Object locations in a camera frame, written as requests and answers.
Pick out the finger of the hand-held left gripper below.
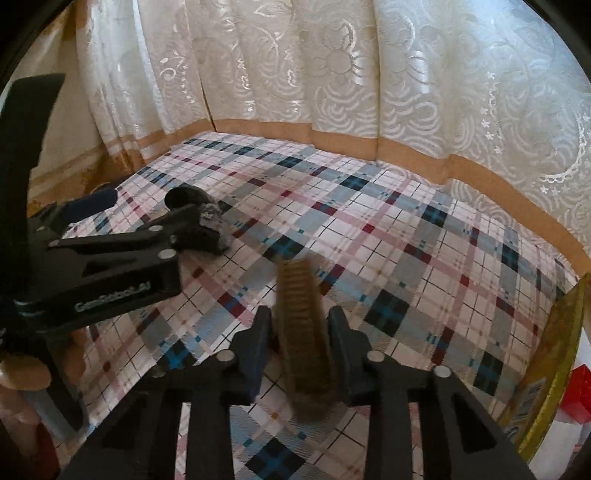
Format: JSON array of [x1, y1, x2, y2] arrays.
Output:
[[28, 186, 119, 241], [47, 204, 207, 297]]

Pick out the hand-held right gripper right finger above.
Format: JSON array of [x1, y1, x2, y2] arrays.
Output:
[[325, 305, 536, 480]]

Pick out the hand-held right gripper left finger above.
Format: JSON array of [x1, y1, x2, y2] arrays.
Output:
[[60, 305, 273, 480]]

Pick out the brown wooden comb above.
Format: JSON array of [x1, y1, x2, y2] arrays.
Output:
[[276, 258, 333, 423]]

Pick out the black and grey hair clip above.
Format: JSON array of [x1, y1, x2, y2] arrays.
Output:
[[165, 186, 232, 257]]

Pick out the golden transparent container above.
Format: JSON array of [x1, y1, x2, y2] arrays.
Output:
[[501, 272, 591, 464]]

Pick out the red building block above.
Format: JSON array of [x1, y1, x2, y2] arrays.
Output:
[[560, 364, 591, 425]]

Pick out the person's left hand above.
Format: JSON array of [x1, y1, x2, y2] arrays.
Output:
[[0, 354, 52, 433]]

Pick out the plaid tablecloth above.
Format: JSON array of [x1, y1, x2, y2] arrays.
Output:
[[55, 130, 580, 480]]

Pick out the cream lace curtain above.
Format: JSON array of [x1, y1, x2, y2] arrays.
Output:
[[28, 0, 591, 278]]

